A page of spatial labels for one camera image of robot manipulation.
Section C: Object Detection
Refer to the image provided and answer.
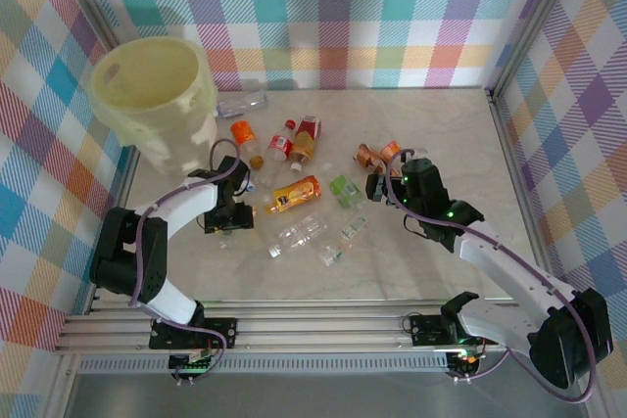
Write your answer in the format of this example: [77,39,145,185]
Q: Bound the aluminium table side rail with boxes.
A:
[487,89,564,272]
[82,146,141,314]

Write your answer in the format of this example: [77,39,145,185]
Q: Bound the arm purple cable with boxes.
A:
[129,138,246,306]
[384,147,602,404]

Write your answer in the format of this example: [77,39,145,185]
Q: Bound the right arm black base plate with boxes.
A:
[409,312,486,348]

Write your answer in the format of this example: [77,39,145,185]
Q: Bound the orange label juice bottle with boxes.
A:
[229,119,265,168]

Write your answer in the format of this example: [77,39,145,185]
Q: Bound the red label cola bottle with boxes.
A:
[254,117,298,189]

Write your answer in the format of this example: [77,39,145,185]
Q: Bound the small circuit board green lights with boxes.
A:
[169,351,217,380]
[448,347,486,380]

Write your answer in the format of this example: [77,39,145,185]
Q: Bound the grey slotted cable duct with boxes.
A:
[77,356,452,375]

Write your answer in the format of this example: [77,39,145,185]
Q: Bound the white plate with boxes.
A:
[121,94,220,178]

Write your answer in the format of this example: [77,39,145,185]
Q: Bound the orange snack packet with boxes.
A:
[353,141,408,174]

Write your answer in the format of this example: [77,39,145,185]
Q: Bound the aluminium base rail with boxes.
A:
[53,312,594,355]

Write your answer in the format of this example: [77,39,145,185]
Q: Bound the clear plastic water bottle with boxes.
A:
[215,89,269,118]

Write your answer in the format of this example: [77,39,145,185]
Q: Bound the aluminium frame post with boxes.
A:
[61,0,123,55]
[484,0,589,101]

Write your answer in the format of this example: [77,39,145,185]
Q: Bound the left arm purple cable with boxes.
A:
[129,138,246,306]

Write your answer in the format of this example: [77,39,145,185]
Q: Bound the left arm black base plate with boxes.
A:
[149,317,239,350]

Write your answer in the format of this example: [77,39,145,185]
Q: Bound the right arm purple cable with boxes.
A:
[384,147,602,404]

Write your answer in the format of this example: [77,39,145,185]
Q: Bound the green label plastic bottle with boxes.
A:
[328,172,366,209]

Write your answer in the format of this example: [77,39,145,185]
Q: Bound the small bottle green white label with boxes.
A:
[315,241,347,267]
[340,214,368,243]

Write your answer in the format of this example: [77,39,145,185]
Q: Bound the clear crushed plastic bottle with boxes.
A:
[264,214,329,260]

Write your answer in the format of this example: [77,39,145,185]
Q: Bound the red gold label bottle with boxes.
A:
[287,115,323,173]

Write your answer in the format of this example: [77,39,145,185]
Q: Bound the cream plastic bucket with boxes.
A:
[90,36,219,148]

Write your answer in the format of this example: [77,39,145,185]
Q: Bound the orange bottle with black label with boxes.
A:
[257,175,323,217]

